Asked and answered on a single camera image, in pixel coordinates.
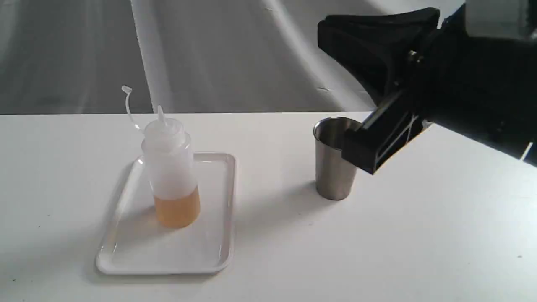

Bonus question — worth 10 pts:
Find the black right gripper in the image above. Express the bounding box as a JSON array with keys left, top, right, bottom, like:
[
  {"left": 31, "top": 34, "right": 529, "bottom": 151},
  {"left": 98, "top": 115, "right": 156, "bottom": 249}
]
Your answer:
[{"left": 317, "top": 4, "right": 536, "bottom": 174}]

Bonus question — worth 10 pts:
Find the clear plastic squeeze bottle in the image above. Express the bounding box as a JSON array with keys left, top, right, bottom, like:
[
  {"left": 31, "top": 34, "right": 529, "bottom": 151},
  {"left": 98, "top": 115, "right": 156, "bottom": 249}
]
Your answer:
[{"left": 121, "top": 86, "right": 200, "bottom": 228}]

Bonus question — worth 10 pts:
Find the stainless steel cup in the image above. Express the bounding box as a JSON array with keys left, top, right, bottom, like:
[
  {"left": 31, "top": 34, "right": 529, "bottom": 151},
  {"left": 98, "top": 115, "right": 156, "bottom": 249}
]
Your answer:
[{"left": 313, "top": 117, "right": 361, "bottom": 201}]

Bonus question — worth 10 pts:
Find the white plastic tray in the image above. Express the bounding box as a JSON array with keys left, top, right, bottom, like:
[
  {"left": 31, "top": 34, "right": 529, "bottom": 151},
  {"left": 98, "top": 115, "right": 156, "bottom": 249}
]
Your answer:
[{"left": 95, "top": 152, "right": 237, "bottom": 276}]

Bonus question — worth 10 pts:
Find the grey backdrop cloth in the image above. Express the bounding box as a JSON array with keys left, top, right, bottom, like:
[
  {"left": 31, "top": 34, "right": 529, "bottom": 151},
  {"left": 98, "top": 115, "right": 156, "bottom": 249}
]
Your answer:
[{"left": 0, "top": 0, "right": 463, "bottom": 115}]

